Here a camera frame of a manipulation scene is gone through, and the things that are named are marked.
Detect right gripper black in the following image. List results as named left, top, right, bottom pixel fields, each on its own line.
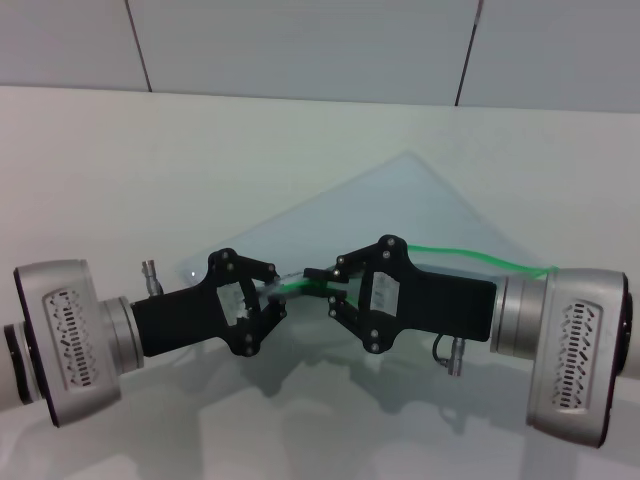
left=302, top=234, right=499, bottom=354

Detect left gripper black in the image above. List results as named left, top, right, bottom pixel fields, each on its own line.
left=130, top=248, right=289, bottom=358

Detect clear document bag green zipper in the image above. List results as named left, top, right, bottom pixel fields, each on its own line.
left=174, top=149, right=559, bottom=354

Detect white paper sheets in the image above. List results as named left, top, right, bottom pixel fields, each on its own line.
left=239, top=157, right=541, bottom=281

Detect left gripper cable connector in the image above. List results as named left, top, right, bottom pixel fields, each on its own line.
left=141, top=258, right=167, bottom=297

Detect gripper cable connector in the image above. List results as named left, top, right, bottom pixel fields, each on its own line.
left=141, top=258, right=167, bottom=297
left=432, top=333, right=467, bottom=377

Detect right gripper cable connector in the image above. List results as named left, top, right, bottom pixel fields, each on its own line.
left=432, top=333, right=467, bottom=377

